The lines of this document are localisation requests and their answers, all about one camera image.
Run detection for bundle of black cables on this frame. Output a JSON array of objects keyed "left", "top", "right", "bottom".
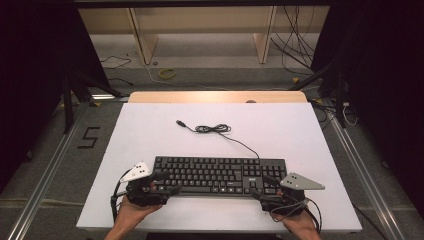
[{"left": 269, "top": 5, "right": 318, "bottom": 76}]

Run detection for black keyboard cable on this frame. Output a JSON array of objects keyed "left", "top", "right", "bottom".
[{"left": 175, "top": 119, "right": 261, "bottom": 160}]

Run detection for aluminium floor rail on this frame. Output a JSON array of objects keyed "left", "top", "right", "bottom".
[
  {"left": 324, "top": 103, "right": 406, "bottom": 240},
  {"left": 6, "top": 113, "right": 84, "bottom": 240}
]

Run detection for looped black floor cable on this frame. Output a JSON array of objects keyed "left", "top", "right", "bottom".
[{"left": 99, "top": 55, "right": 133, "bottom": 70}]

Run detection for hand-held gripper cable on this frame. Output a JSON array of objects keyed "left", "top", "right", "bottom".
[
  {"left": 268, "top": 196, "right": 324, "bottom": 234},
  {"left": 110, "top": 168, "right": 133, "bottom": 221}
]

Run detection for black metal stand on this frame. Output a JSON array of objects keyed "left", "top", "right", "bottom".
[
  {"left": 61, "top": 71, "right": 124, "bottom": 134},
  {"left": 288, "top": 58, "right": 348, "bottom": 129}
]

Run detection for light wooden desk frame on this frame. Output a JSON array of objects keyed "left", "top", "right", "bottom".
[{"left": 78, "top": 6, "right": 331, "bottom": 66}]

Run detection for white board sheet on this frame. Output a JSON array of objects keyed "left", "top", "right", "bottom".
[{"left": 75, "top": 102, "right": 363, "bottom": 233}]

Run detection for tangled floor cables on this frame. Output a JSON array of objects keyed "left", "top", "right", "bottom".
[{"left": 308, "top": 98, "right": 359, "bottom": 128}]

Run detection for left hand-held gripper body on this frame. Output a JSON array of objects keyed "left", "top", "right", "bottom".
[{"left": 119, "top": 161, "right": 169, "bottom": 206}]

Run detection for person's left hand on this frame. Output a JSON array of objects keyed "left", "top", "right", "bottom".
[{"left": 114, "top": 195, "right": 164, "bottom": 231}]

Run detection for left hand-held gripper cable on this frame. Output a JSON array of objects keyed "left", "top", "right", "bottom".
[{"left": 110, "top": 168, "right": 133, "bottom": 221}]

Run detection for short silver metal bar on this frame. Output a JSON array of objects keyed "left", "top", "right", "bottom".
[{"left": 91, "top": 94, "right": 129, "bottom": 101}]

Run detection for yellow tape roll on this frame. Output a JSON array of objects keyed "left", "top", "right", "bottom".
[{"left": 158, "top": 68, "right": 177, "bottom": 80}]

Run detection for black curtain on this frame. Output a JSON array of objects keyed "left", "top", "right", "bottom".
[
  {"left": 311, "top": 0, "right": 424, "bottom": 211},
  {"left": 0, "top": 0, "right": 111, "bottom": 194}
]

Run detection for right hand-held gripper cable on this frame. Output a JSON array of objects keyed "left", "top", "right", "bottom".
[{"left": 268, "top": 196, "right": 324, "bottom": 234}]

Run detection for black keyboard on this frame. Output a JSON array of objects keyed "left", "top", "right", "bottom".
[{"left": 152, "top": 155, "right": 288, "bottom": 198}]

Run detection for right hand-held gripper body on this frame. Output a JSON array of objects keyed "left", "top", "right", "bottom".
[{"left": 259, "top": 172, "right": 326, "bottom": 215}]

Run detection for person's right hand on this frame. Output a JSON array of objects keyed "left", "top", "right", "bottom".
[{"left": 271, "top": 209, "right": 318, "bottom": 235}]

